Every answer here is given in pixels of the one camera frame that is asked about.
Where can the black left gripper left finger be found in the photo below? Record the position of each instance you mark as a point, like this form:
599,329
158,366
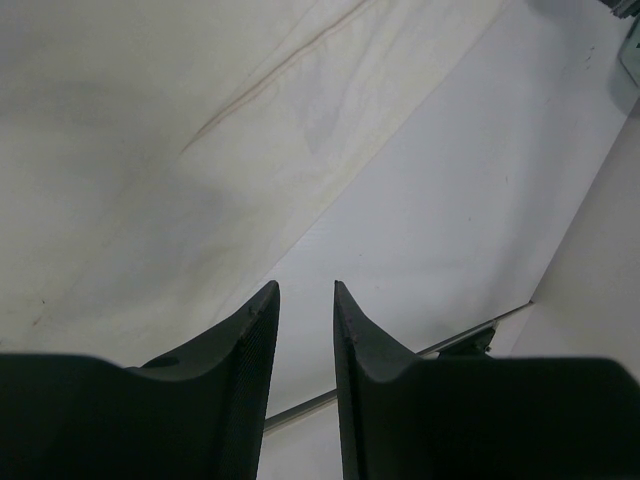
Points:
194,412

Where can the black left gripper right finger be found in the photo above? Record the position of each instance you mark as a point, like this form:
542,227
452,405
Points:
475,417

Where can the white t shirt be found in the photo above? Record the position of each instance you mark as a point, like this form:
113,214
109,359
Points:
159,157

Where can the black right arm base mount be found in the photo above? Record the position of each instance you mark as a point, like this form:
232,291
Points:
474,345

